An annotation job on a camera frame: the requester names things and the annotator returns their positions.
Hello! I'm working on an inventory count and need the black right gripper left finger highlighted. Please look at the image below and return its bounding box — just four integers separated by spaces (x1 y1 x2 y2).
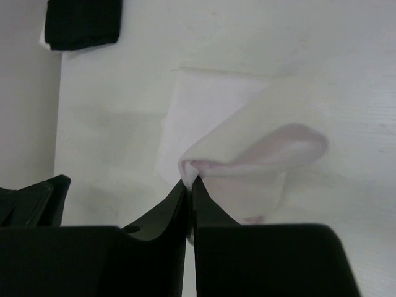
105 182 187 296

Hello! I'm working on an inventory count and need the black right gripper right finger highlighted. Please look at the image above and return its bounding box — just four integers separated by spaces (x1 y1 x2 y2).
192 179 360 296

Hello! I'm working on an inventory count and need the folded black tank top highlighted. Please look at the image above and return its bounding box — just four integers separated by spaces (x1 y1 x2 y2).
44 0 123 50

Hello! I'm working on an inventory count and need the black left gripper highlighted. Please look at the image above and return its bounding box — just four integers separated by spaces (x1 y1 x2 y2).
1 175 71 228

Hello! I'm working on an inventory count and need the light pink tank top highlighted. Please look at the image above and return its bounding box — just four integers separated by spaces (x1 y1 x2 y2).
156 68 329 225

